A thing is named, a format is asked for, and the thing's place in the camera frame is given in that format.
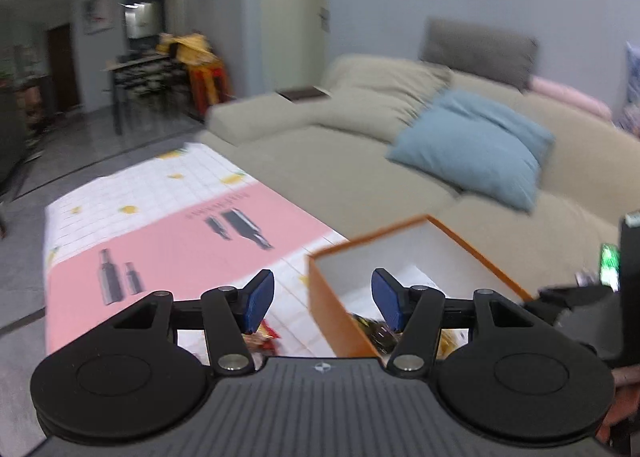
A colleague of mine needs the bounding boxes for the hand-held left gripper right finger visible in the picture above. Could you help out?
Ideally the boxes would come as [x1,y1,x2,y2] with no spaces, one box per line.
[370,267,536,378]

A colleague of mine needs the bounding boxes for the dark dining table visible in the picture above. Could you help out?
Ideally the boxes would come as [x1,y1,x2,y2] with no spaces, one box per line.
[102,54,174,136]

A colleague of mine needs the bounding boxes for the dark green packet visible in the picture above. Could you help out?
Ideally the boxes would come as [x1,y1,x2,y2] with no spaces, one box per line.
[350,314,401,353]

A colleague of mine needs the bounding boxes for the orange stool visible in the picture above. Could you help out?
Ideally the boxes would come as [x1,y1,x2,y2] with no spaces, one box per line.
[187,62,231,111]

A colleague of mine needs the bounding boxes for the red snack packet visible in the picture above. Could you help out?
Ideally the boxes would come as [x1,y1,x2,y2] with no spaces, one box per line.
[244,319,281,356]

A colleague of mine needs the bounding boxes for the blue cushion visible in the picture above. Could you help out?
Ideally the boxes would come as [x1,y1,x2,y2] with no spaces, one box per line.
[387,89,556,213]

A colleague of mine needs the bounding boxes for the dark book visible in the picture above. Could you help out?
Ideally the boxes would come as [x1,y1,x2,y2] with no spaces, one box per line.
[276,85,332,102]

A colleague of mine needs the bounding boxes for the grey cushion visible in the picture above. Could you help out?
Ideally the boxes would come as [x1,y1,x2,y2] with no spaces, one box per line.
[419,16,539,91]

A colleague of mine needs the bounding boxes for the beige sofa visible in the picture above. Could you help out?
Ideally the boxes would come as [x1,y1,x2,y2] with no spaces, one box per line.
[204,54,640,298]

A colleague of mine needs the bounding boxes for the person's right hand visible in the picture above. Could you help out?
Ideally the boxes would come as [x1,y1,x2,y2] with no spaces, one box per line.
[597,365,640,443]

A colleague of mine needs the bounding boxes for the orange cardboard box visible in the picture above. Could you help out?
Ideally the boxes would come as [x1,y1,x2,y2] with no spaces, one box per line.
[305,214,534,361]

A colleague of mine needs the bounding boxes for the beige cushion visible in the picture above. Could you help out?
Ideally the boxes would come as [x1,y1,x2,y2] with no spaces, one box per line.
[329,56,454,143]

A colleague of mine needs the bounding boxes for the pink and white printed tablecloth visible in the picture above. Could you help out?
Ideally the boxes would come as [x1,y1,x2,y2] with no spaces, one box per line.
[42,142,351,356]

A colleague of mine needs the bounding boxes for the yellow cloth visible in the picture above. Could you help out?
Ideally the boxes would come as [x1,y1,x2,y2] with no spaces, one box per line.
[155,32,224,66]

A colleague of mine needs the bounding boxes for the printed cushion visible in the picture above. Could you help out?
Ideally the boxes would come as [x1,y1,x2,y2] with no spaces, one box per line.
[622,42,640,138]

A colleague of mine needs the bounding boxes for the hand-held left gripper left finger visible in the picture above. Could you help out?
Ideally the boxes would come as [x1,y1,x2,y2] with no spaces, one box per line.
[113,268,276,378]

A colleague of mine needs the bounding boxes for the pink blanket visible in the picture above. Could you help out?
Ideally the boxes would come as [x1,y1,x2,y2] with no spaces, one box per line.
[527,76,614,121]

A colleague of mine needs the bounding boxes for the small wall poster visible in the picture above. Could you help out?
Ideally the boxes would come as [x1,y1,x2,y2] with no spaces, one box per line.
[82,0,114,34]

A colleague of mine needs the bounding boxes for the dark wooden door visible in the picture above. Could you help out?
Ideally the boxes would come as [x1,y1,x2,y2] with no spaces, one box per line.
[45,22,81,113]

